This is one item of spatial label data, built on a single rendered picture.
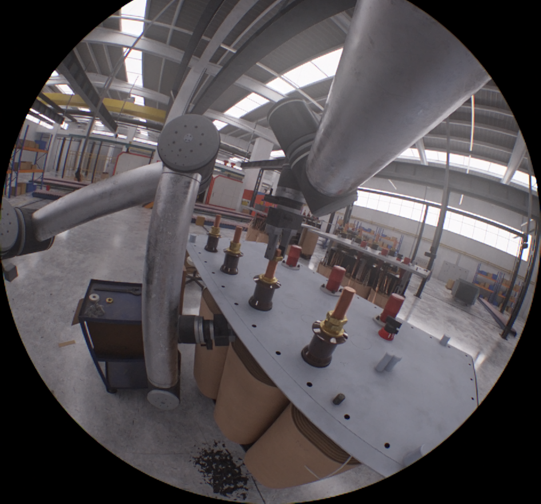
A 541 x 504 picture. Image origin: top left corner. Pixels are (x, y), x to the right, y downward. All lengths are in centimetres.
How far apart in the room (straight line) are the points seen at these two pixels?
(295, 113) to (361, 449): 66
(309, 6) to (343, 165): 333
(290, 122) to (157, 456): 191
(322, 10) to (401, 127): 334
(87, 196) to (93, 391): 163
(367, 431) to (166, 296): 51
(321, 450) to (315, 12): 402
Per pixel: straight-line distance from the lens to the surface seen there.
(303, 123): 40
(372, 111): 15
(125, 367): 194
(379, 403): 51
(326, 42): 1078
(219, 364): 127
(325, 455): 73
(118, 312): 131
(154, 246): 43
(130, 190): 68
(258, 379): 79
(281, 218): 50
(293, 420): 73
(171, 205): 42
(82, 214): 78
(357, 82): 15
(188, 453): 172
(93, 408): 194
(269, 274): 59
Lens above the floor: 169
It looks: 8 degrees down
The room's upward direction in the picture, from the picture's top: 16 degrees clockwise
